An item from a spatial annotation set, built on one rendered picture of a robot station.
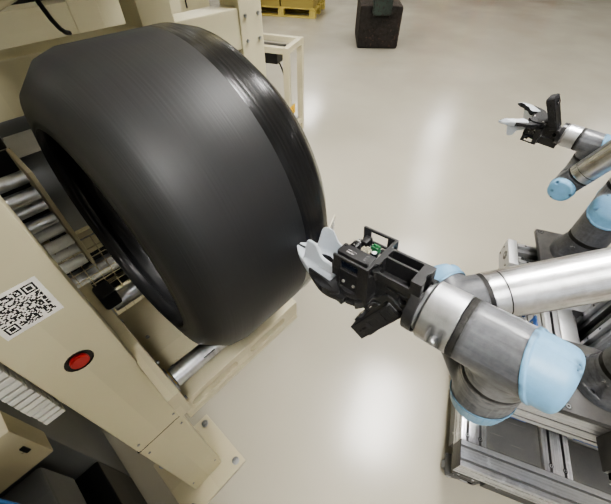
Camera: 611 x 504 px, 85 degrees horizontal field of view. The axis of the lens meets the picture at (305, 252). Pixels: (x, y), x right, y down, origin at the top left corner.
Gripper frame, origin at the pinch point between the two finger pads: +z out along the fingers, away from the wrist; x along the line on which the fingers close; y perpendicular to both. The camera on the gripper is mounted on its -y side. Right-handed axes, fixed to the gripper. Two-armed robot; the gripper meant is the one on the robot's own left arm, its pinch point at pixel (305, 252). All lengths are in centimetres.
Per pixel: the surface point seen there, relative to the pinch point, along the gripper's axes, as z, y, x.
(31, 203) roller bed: 64, -3, 24
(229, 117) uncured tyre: 9.6, 19.9, 1.9
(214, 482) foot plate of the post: 31, -118, 33
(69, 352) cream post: 22.8, -10.5, 33.8
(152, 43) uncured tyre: 22.9, 27.5, 2.6
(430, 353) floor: -7, -122, -76
